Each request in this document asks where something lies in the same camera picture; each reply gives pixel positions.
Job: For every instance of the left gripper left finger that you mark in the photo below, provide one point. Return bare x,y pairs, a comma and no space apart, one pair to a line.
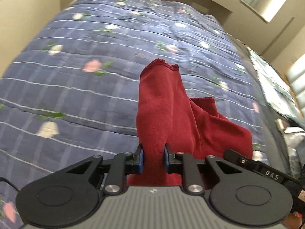
118,168

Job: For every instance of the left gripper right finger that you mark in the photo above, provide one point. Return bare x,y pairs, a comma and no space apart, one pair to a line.
185,165

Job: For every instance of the white charger adapter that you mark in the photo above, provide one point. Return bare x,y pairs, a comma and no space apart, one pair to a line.
279,124

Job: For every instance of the blue plaid floral quilt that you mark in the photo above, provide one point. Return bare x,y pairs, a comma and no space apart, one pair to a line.
73,91

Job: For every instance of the padded headboard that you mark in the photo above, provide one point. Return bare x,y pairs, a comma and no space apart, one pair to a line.
296,79

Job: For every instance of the red long-sleeve sweater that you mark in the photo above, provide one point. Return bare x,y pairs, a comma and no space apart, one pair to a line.
166,115

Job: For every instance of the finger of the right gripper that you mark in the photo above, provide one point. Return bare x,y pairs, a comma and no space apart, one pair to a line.
238,159

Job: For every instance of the silver foil bag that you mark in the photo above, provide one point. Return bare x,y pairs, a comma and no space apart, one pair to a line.
293,137

